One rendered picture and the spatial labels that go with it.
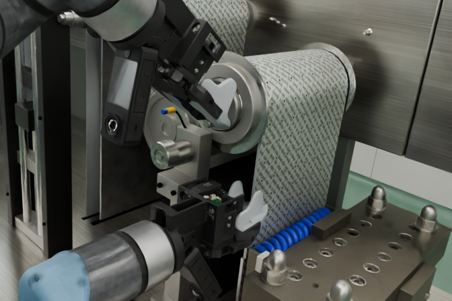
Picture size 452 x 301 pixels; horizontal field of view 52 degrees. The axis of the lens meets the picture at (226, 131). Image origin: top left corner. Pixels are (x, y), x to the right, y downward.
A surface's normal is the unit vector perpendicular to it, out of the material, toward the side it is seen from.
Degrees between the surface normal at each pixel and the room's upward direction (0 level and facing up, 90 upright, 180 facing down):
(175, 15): 90
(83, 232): 0
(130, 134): 89
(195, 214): 90
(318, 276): 0
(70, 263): 7
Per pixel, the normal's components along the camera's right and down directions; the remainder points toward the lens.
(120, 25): 0.15, 0.81
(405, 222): 0.10, -0.94
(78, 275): 0.44, -0.63
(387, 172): -0.66, 0.18
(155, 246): 0.58, -0.47
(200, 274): 0.71, 0.29
